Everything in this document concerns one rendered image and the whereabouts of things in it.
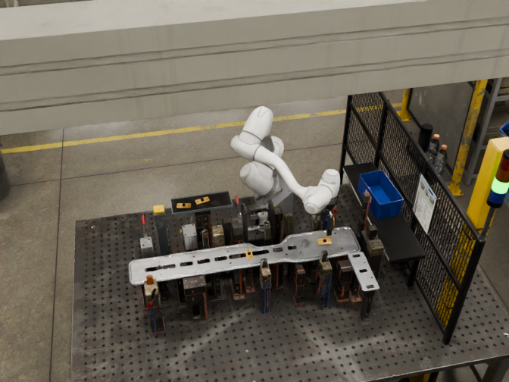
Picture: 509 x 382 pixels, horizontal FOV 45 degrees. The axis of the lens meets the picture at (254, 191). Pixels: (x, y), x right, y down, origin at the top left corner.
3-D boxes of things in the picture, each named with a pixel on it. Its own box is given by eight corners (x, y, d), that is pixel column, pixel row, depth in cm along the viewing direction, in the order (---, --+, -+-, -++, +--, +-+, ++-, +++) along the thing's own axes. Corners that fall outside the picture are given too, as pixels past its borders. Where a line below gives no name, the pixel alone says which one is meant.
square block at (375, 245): (364, 289, 379) (372, 249, 356) (360, 280, 385) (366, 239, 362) (376, 287, 381) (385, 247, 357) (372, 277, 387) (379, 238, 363)
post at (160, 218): (160, 264, 395) (153, 215, 366) (160, 256, 401) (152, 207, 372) (172, 263, 396) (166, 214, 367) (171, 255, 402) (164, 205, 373)
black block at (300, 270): (294, 308, 369) (296, 277, 349) (289, 295, 376) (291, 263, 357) (307, 306, 370) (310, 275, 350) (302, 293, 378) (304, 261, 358)
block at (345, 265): (336, 304, 371) (340, 273, 352) (330, 289, 379) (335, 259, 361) (351, 301, 372) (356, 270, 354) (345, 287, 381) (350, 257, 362)
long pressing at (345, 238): (129, 289, 343) (129, 288, 342) (127, 261, 359) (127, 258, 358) (363, 252, 364) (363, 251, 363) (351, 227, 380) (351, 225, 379)
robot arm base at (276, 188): (256, 192, 438) (251, 188, 435) (278, 173, 429) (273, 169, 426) (260, 209, 424) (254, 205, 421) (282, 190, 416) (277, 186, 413)
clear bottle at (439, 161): (434, 177, 347) (441, 150, 334) (429, 170, 352) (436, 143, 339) (444, 176, 348) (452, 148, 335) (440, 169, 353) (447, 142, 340)
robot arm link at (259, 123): (254, 164, 429) (268, 137, 432) (274, 173, 425) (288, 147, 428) (237, 129, 354) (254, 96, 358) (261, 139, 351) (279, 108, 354)
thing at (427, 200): (426, 236, 352) (437, 197, 331) (411, 211, 368) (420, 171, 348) (430, 236, 352) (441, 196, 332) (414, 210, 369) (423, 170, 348)
